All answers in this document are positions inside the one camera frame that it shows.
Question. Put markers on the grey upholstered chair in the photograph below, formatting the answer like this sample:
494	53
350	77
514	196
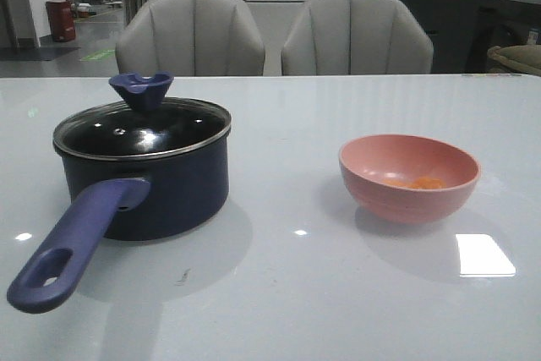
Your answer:
356	37
192	38

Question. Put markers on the dark blue saucepan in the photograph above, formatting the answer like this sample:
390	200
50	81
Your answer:
122	200

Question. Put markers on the beige cushion seat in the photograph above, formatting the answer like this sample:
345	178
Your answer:
523	59

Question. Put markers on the red trash bin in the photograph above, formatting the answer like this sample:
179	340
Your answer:
61	20

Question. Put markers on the dark counter with white top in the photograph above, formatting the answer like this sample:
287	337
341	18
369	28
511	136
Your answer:
444	6

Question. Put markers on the glass lid blue knob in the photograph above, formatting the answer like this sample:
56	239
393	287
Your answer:
144	125

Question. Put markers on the pink plastic bowl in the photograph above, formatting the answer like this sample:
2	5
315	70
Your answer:
366	162

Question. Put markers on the right grey upholstered chair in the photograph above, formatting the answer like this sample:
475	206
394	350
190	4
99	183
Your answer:
356	37

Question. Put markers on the orange ham slices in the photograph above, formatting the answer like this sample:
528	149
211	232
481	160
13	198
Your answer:
424	182

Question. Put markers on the left grey upholstered chair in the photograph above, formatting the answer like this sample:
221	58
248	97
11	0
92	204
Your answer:
192	38

